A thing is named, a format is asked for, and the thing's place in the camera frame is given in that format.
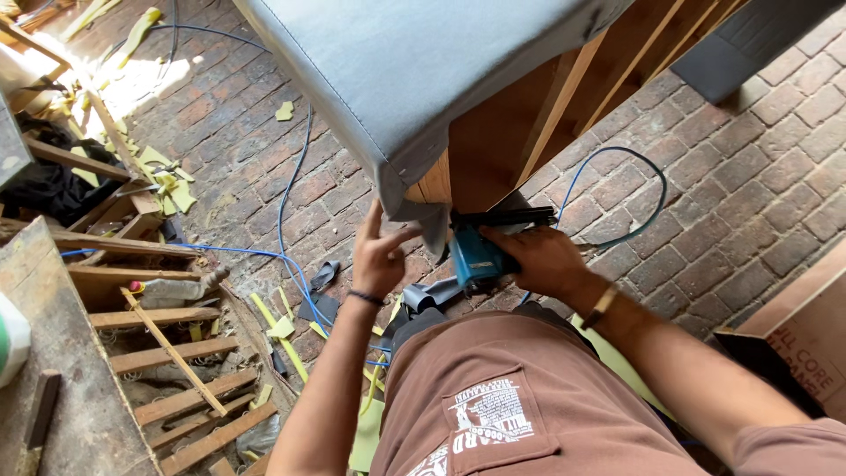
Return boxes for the person's right hand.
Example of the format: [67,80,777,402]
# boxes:
[479,225,606,313]

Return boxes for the dark wooden block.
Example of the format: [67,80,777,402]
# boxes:
[22,369,63,452]

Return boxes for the black cloth heap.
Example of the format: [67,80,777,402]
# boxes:
[0,112,124,227]

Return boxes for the gold and brown bracelet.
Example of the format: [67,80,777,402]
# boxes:
[579,282,621,331]

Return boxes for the white and green container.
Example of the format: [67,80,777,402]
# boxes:
[0,291,33,390]

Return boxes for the person's brown printed shirt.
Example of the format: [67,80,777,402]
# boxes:
[369,306,846,476]

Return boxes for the person's left hand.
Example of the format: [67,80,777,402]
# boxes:
[350,198,424,306]

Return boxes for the bare wooden furniture frame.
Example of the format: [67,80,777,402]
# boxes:
[0,13,202,267]

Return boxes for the curled grey fabric scrap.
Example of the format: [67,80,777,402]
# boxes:
[308,259,342,292]

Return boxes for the teal pneumatic staple gun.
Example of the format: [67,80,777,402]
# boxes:
[448,206,559,296]

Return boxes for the blue air hose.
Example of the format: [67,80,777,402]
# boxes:
[59,23,392,368]
[517,146,669,306]

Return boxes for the folded grey fabric scrap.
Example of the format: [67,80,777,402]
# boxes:
[401,275,465,316]

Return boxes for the yellow foam strips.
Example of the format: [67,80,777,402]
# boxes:
[61,0,163,70]

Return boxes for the clear plastic bottle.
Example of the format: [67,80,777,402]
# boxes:
[128,266,231,311]

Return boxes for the brown cardboard box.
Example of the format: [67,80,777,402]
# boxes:
[712,237,846,425]

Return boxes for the grey upholstered wooden furniture frame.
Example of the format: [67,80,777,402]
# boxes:
[231,0,749,259]

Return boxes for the long yellow foam strip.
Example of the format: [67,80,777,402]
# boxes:
[249,292,310,384]

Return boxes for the weathered grey wooden board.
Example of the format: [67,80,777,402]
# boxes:
[0,217,163,476]

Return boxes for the large yellow foam sheet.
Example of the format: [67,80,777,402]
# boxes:
[570,313,670,414]

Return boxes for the black cable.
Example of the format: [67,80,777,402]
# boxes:
[99,0,181,83]

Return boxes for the yellow foam piece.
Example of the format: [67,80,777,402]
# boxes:
[348,395,387,474]

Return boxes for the flat dark grey fabric scrap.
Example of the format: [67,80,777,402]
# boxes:
[296,291,342,326]

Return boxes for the dark grey fabric panel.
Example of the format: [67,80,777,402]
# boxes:
[670,0,846,106]

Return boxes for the wooden slatted sofa frame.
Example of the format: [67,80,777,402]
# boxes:
[66,263,280,476]

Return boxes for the pile of yellow foam scraps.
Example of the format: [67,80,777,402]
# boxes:
[63,79,199,218]

